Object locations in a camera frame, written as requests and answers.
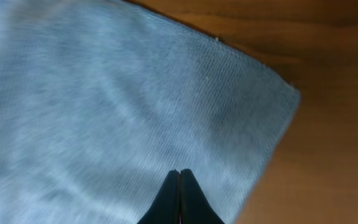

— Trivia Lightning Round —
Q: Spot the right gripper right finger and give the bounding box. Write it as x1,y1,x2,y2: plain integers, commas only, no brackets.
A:
180,169,224,224

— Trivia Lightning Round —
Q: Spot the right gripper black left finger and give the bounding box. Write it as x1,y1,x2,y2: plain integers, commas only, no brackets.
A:
138,170,180,224

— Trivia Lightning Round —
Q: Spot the blue microfiber cloth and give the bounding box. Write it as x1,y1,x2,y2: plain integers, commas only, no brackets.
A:
0,1,300,223

